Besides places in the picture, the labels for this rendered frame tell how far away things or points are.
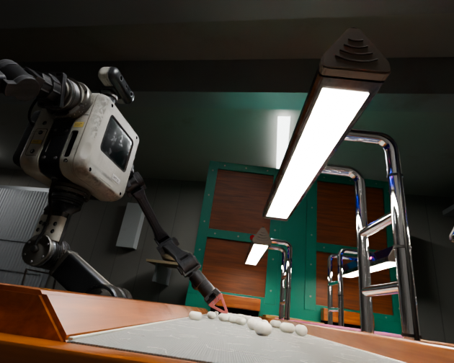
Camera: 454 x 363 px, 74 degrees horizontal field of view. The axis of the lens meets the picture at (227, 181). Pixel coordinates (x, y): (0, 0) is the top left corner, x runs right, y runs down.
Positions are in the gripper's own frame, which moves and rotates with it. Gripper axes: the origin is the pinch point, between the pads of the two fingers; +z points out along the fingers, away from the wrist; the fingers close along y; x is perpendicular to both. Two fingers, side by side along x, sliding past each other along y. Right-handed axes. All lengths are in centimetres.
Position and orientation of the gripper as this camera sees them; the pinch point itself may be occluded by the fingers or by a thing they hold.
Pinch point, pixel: (225, 312)
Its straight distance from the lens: 129.8
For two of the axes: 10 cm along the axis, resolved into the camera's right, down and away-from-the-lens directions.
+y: 0.1, 4.2, 9.1
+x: -7.4, 6.2, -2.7
